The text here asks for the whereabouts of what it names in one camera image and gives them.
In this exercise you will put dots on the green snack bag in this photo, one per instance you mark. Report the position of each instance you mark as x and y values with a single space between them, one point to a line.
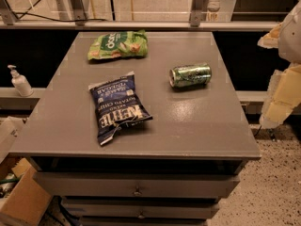
119 44

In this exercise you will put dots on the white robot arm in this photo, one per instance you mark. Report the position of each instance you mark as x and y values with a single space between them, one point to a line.
289 44

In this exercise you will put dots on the blue Kettle chips bag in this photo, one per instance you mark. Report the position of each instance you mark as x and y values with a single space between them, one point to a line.
117 106

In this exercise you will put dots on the white pump bottle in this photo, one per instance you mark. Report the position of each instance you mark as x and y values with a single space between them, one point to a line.
20 82

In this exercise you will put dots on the cardboard box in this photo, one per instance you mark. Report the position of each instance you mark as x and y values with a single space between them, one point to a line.
28 201

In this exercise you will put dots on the green soda can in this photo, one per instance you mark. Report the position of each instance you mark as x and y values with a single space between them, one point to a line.
190 75

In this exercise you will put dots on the grey drawer cabinet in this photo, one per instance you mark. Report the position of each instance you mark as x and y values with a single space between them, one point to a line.
157 141

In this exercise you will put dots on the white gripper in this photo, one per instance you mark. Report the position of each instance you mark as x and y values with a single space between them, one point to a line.
292 40

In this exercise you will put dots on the top drawer knob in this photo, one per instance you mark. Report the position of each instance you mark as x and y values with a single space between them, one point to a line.
137 192

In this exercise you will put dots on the drawer knob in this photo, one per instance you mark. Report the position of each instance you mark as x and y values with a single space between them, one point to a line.
141 215
137 192

